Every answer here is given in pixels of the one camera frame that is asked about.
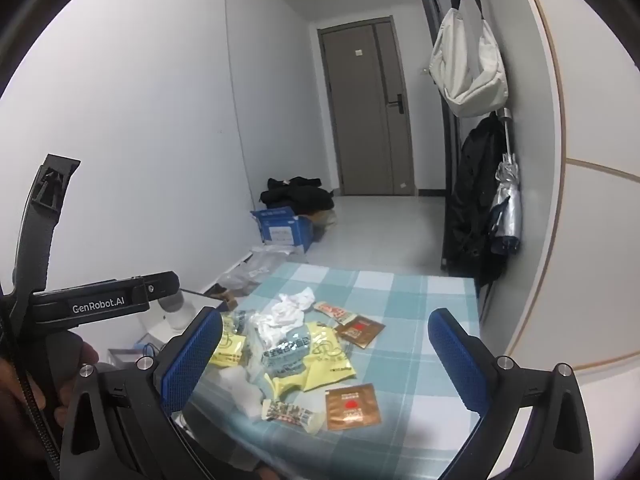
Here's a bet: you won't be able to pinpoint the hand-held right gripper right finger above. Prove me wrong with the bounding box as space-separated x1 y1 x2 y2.
427 308 598 480

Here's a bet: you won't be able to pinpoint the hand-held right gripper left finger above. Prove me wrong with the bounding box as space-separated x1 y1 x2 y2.
59 306 224 480

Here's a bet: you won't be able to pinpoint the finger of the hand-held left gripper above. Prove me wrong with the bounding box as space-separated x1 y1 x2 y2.
120 271 182 306

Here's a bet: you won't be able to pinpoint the white tissue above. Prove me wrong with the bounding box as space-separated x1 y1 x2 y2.
270 287 317 332

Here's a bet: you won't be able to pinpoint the brown foil packet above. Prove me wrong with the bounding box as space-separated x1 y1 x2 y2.
334 314 387 350
325 383 382 432

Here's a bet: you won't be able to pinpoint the red checked sauce packet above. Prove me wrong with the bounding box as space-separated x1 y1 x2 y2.
314 301 357 325

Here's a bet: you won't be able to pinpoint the white shoulder bag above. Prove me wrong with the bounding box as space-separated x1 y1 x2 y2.
429 7 510 118

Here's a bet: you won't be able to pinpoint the person's left hand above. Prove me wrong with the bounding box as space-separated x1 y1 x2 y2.
0 342 101 441

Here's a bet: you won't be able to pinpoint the white cup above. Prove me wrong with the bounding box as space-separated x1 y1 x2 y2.
159 287 195 331

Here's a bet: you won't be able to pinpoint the small yellow plastic bag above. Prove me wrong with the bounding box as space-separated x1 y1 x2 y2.
209 311 249 368

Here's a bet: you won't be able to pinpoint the white paper napkin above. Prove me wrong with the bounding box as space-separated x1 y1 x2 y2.
220 366 266 418

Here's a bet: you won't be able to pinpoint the teal checked tablecloth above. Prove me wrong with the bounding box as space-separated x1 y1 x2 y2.
172 262 483 480

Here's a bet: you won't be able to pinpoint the clear plastic bags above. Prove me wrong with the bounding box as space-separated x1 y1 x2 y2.
217 245 308 301

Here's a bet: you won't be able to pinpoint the clear printed plastic package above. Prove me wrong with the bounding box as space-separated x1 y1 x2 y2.
260 332 313 376

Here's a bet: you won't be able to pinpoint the colourful patterned sauce packet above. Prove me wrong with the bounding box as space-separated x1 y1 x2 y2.
261 399 323 433

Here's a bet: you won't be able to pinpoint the large yellow plastic bag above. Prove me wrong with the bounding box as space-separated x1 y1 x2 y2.
265 321 357 395

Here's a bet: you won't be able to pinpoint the blue cardboard box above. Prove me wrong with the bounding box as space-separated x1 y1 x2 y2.
250 205 316 253

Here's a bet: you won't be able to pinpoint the black jacket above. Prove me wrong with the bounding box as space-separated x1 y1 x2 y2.
442 112 506 286

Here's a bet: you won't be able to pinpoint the pile of black clothes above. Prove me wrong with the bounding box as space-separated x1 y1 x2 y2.
259 176 335 213

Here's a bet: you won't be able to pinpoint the silver folding umbrella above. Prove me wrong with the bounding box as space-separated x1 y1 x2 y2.
487 107 523 256

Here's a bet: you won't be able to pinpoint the black metal coat rack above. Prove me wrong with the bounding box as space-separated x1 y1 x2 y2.
407 0 481 273

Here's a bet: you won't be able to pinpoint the grey door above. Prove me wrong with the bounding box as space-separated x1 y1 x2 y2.
317 16 416 197

